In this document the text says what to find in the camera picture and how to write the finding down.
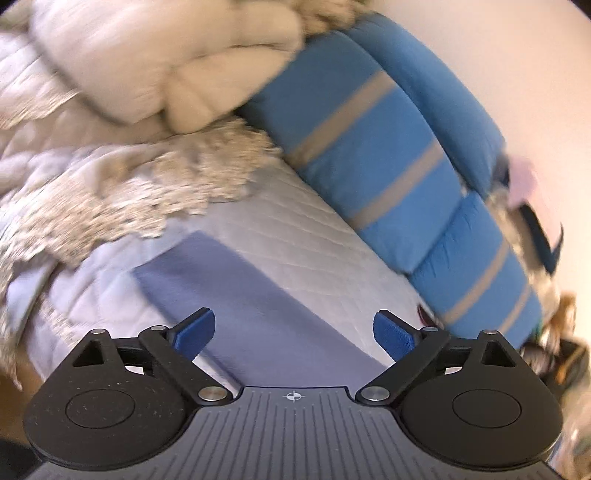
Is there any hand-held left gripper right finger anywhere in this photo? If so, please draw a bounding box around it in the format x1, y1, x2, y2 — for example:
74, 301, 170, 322
355, 310, 522, 408

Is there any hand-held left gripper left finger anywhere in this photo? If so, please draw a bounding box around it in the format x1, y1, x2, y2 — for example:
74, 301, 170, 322
69, 308, 234, 408

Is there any lavender garment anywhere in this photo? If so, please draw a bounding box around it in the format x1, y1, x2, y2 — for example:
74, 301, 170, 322
131, 230, 394, 391

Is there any blue grey-striped pillow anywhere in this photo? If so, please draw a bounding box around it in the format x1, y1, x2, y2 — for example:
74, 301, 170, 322
239, 55, 463, 277
409, 190, 543, 348

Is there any beige lace throw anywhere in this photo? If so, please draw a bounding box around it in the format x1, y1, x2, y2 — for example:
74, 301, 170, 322
0, 116, 283, 389

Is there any dark blue cloth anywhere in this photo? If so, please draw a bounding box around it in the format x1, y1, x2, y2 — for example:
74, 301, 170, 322
518, 205, 566, 274

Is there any plain blue pillow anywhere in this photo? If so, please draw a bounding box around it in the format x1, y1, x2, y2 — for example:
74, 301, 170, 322
345, 11, 506, 197

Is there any cream comforter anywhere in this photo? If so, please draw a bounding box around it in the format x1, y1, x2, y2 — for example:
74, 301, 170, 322
0, 0, 306, 139

